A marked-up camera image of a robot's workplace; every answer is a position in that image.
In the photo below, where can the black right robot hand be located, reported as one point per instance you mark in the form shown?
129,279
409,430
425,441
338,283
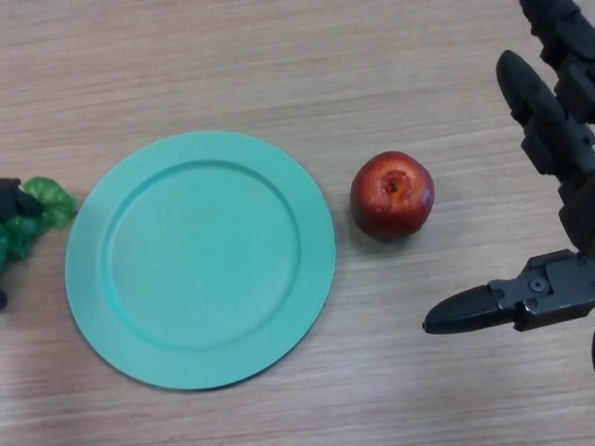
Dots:
572,148

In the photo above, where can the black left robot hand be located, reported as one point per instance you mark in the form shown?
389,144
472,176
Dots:
16,202

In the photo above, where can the green grape bunch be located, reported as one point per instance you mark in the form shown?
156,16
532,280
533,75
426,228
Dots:
51,204

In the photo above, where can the round teal plate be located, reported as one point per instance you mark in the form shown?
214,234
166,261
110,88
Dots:
200,260

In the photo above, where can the red apple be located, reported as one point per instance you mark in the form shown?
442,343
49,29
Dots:
392,197

